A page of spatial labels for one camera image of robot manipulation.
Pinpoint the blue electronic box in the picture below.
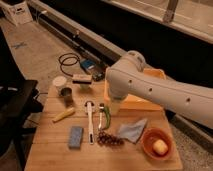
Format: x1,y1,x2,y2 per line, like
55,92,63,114
80,59,95,74

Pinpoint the black chair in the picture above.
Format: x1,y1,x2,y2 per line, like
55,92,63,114
0,27,43,170

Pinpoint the white cardboard box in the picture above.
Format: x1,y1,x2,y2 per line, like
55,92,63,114
0,0,33,26

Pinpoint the blue sponge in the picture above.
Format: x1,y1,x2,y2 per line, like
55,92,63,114
68,126,83,149

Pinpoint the white dish brush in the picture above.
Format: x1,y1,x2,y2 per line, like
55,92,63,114
85,101,94,144

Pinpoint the green chili pepper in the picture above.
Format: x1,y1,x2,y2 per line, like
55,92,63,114
103,106,111,130

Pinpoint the grey blue cloth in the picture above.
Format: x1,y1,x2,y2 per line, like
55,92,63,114
117,119,147,143

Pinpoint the black coiled cable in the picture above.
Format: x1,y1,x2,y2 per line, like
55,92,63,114
58,52,82,78

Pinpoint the bunch of dark grapes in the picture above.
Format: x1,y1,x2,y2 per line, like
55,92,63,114
97,131,124,147

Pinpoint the orange bowl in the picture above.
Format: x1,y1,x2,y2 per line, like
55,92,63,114
141,128,173,161

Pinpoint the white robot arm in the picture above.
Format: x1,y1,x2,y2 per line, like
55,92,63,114
106,50,213,129

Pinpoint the yellow plastic bin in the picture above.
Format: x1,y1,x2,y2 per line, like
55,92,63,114
103,68,166,111

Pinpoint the small metal cup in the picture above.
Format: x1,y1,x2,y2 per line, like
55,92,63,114
61,87,73,103

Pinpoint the yellow apple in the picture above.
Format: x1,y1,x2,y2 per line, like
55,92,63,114
153,139,168,156

